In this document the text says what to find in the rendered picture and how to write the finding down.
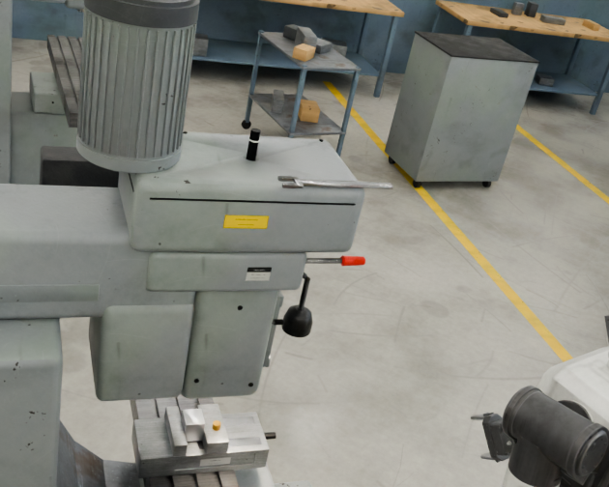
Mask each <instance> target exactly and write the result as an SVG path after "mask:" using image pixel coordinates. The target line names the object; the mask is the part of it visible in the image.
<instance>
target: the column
mask: <svg viewBox="0 0 609 487"><path fill-rule="evenodd" d="M62 373H63V354H62V342H61V330H60V318H36V319H0V487H56V478H57V461H58V444H59V426H60V408H61V390H62Z"/></svg>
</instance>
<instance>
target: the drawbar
mask: <svg viewBox="0 0 609 487"><path fill-rule="evenodd" d="M260 133H261V130H260V129H251V131H250V137H249V139H250V140H252V141H259V139H260ZM258 145H259V142H258V143H256V142H251V141H249V142H248V148H247V154H246V159H247V160H251V161H256V156H257V150H258Z"/></svg>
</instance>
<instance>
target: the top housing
mask: <svg viewBox="0 0 609 487"><path fill-rule="evenodd" d="M249 137H250V135H239V134H222V133H206V132H189V131H183V139H182V149H181V156H180V159H179V161H178V162H177V163H176V164H175V165H173V166H171V167H170V168H168V169H165V170H162V171H159V172H154V173H125V172H119V181H118V188H119V190H120V195H121V199H122V203H123V208H124V212H125V216H126V221H127V225H128V229H129V233H130V245H131V247H132V248H133V249H135V250H137V251H207V252H346V251H348V250H350V249H351V247H352V245H353V241H354V238H355V234H356V230H357V226H358V222H359V218H360V214H361V211H362V207H363V200H364V197H365V192H364V189H363V188H354V187H326V186H303V188H283V187H282V183H294V182H281V181H279V180H278V179H277V177H278V176H292V177H298V178H299V179H303V180H328V181H354V182H357V181H358V180H357V179H356V178H355V176H354V175H353V174H352V172H351V171H350V170H349V168H348V167H347V166H346V164H345V163H344V162H343V160H342V159H341V158H340V156H339V155H338V154H337V152H336V151H335V150H334V148H333V147H332V145H331V144H330V143H329V142H328V141H326V140H323V139H304V138H288V137H271V136H260V140H259V145H258V150H257V156H256V161H251V160H247V148H248V142H249Z"/></svg>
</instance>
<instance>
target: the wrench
mask: <svg viewBox="0 0 609 487"><path fill-rule="evenodd" d="M277 179H278V180H279V181H281V182H294V183H282V187H283V188H303V186H326V187H354V188H382V189H393V185H392V184H391V183H379V182H354V181H328V180H303V179H299V178H298V177H292V176H278V177H277Z"/></svg>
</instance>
